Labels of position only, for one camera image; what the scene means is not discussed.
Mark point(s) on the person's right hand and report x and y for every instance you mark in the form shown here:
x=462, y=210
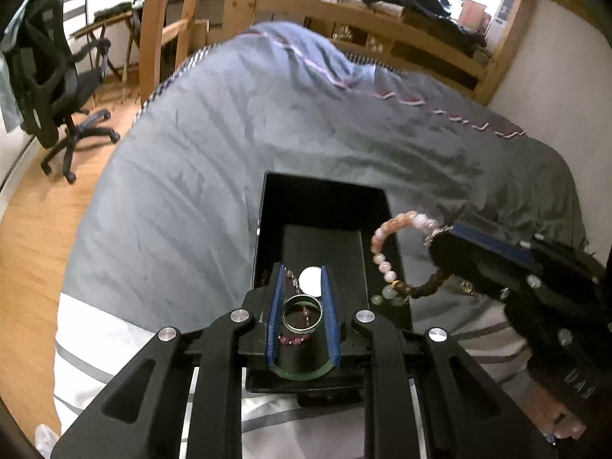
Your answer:
x=557, y=416

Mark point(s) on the black office chair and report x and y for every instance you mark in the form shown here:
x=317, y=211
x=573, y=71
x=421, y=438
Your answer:
x=48, y=81

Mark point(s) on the white striped bed sheet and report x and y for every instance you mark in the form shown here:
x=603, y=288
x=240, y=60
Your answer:
x=95, y=349

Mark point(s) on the wooden folding table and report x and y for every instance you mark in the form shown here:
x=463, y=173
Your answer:
x=107, y=21

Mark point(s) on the black jewelry box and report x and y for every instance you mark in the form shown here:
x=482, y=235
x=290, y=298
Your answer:
x=325, y=210

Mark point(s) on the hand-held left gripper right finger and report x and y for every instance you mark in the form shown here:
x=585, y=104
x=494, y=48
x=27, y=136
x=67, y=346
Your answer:
x=330, y=318

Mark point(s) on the grey blanket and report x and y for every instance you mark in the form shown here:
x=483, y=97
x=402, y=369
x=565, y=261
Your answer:
x=229, y=153

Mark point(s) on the light blue cloth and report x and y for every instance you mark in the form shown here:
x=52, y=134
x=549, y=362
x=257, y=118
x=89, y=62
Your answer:
x=7, y=100

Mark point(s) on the wooden bed frame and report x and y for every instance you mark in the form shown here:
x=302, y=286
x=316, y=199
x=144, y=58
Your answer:
x=153, y=33

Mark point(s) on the white crumpled cloth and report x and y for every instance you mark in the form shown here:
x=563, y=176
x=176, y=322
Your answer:
x=47, y=440

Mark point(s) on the green jade bangle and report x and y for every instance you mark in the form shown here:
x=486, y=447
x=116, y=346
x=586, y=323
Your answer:
x=301, y=376

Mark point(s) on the silver bangle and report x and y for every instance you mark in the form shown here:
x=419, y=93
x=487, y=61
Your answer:
x=286, y=322

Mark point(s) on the white round pendant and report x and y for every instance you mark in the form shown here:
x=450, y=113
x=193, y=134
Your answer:
x=311, y=281

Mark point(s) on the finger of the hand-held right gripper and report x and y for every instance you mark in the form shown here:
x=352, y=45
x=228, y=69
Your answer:
x=492, y=244
x=464, y=260

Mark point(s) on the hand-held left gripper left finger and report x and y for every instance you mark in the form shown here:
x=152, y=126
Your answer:
x=274, y=318

